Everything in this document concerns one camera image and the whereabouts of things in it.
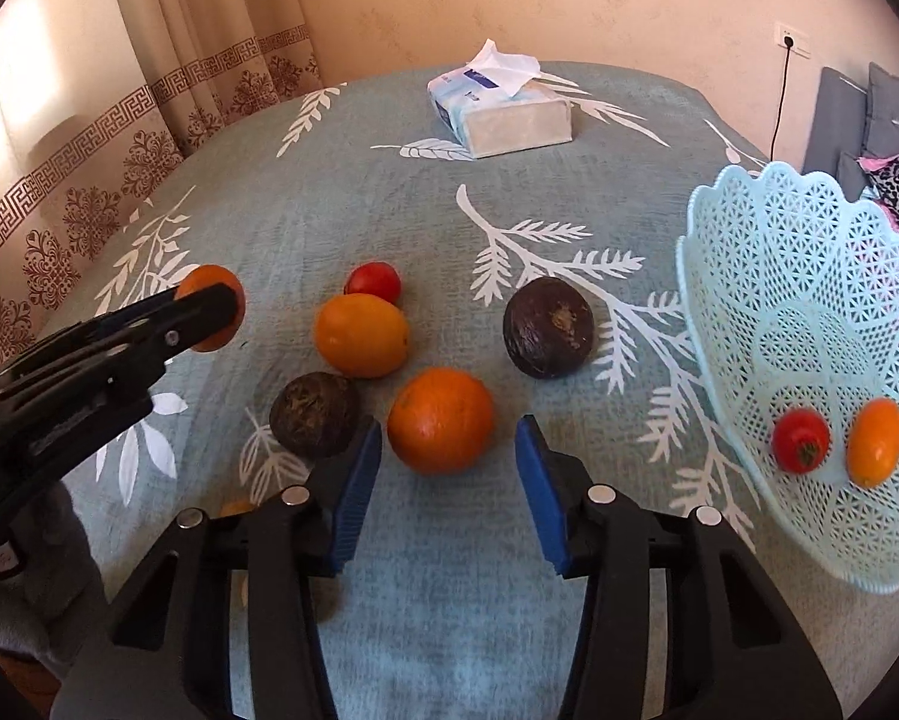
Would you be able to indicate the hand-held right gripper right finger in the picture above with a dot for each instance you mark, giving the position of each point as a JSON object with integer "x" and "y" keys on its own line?
{"x": 539, "y": 495}

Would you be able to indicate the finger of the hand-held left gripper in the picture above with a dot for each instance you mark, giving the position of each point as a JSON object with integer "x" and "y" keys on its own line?
{"x": 194, "y": 319}

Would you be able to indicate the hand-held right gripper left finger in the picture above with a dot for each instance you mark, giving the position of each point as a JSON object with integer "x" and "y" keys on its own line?
{"x": 359, "y": 495}

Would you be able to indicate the small tangerine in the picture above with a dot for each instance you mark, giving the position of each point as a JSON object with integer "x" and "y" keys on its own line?
{"x": 213, "y": 277}

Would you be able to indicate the brown kiwi fruit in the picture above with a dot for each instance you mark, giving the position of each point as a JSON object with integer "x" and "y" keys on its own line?
{"x": 314, "y": 415}

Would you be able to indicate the large orange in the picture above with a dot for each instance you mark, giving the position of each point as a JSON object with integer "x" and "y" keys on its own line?
{"x": 440, "y": 420}

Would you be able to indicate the yellow-orange citrus fruit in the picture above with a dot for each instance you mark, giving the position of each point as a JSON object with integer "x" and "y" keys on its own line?
{"x": 361, "y": 335}

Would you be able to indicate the dark purple passion fruit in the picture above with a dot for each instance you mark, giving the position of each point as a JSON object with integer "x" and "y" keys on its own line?
{"x": 548, "y": 326}

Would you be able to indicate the red tomato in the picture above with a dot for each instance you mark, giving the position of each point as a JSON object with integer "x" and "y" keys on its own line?
{"x": 800, "y": 440}
{"x": 373, "y": 281}

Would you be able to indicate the light blue plastic basket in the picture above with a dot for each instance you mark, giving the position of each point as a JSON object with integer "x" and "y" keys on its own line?
{"x": 756, "y": 300}

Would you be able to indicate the person's left forearm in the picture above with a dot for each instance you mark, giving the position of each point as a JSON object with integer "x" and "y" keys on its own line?
{"x": 52, "y": 577}

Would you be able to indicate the teal leaf-print tablecloth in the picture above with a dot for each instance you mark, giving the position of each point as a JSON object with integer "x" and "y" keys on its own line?
{"x": 389, "y": 202}

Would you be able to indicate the beige patterned curtain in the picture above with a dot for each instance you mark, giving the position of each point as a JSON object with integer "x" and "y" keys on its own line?
{"x": 217, "y": 30}

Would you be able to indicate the small orange kumquat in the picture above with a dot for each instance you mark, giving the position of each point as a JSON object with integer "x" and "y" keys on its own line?
{"x": 876, "y": 442}

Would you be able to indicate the blue tissue pack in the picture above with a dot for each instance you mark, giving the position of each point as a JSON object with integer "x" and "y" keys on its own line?
{"x": 520, "y": 127}

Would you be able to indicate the white tissue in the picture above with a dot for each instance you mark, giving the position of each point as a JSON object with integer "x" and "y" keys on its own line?
{"x": 503, "y": 64}

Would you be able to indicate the pink cloth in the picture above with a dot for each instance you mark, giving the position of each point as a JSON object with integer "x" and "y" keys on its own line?
{"x": 869, "y": 163}

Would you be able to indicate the white wall socket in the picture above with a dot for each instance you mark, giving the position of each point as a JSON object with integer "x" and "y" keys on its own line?
{"x": 792, "y": 37}

